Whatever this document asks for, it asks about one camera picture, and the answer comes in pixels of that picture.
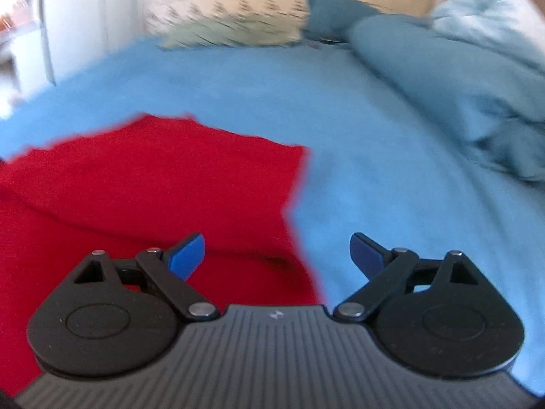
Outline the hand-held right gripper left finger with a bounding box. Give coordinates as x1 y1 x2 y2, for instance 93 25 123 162
73 232 220 322

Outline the blue bed sheet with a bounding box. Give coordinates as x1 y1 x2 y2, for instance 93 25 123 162
0 36 545 397

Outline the red garment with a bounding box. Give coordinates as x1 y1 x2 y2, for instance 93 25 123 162
0 113 324 397

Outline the patterned cream pillow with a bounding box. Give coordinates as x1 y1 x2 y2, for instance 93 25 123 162
135 0 313 49

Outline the blue duvet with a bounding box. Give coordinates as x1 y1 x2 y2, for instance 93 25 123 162
301 0 545 182

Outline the light blue blanket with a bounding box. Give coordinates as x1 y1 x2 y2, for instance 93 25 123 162
430 0 545 73

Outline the white cabinet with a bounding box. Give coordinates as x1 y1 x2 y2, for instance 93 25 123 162
0 0 139 120

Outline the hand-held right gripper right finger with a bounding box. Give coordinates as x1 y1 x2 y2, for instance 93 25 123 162
332 232 478 323

